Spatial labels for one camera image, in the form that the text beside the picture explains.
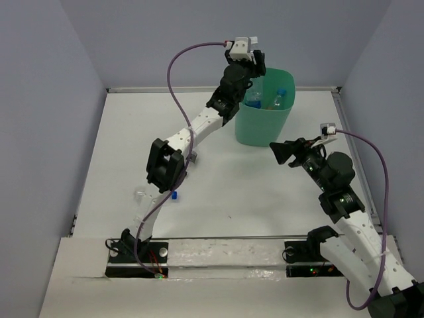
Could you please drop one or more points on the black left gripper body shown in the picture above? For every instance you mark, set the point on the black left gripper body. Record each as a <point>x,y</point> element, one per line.
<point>248,69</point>

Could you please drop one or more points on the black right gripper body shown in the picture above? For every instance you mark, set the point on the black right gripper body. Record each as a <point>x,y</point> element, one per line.
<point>306,152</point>

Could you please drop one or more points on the white-cap blue-label drink bottle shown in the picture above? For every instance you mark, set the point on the white-cap blue-label drink bottle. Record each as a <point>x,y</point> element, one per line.
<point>253,97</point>

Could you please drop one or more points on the blue-cap blue-label water bottle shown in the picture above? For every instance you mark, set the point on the blue-cap blue-label water bottle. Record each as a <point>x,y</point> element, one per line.
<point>278,101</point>

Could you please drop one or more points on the small blue-label bottle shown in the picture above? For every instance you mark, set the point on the small blue-label bottle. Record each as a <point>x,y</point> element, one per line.
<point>139,194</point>

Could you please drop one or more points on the black-label clear bottle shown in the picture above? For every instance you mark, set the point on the black-label clear bottle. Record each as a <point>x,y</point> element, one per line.
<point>193,157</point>

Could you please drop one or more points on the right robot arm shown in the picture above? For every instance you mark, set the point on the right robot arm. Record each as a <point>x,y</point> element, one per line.
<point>354,246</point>

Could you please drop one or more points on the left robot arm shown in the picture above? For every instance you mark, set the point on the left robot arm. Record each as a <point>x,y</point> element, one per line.
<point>169,158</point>

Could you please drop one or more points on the green plastic bin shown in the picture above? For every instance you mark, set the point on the green plastic bin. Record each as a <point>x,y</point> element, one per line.
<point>260,127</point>

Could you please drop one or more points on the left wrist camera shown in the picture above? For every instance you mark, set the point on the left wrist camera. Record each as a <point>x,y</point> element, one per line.
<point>242,48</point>

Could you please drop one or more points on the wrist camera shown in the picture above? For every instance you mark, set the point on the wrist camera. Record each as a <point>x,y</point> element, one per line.
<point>242,48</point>
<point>327,134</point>

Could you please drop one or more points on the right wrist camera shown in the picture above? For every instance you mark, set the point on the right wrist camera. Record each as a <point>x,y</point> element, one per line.
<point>327,134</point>

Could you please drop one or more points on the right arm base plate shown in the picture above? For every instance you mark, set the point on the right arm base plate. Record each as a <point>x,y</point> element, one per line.
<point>303,257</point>

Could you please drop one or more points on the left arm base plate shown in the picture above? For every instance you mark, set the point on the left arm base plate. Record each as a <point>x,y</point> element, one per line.
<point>121,262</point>

